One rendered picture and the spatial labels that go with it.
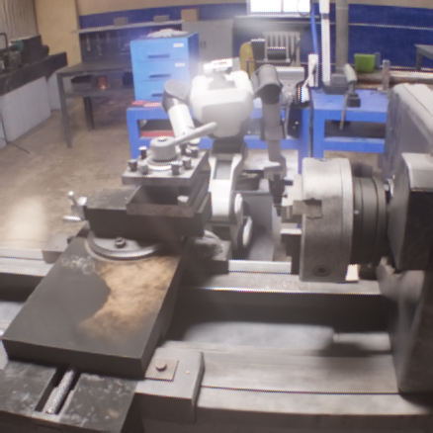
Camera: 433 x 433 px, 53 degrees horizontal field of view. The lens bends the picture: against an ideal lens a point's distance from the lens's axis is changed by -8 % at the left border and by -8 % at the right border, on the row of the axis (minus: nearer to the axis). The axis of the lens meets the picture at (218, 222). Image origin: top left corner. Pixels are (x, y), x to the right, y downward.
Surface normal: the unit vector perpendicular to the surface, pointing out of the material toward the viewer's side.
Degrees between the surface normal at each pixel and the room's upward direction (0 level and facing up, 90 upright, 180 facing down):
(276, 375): 0
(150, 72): 90
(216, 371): 0
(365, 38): 90
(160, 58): 90
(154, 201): 0
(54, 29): 90
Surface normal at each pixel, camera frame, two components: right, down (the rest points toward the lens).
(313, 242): -0.16, 0.32
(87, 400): -0.05, -0.87
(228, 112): 0.04, 0.79
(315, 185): -0.12, -0.49
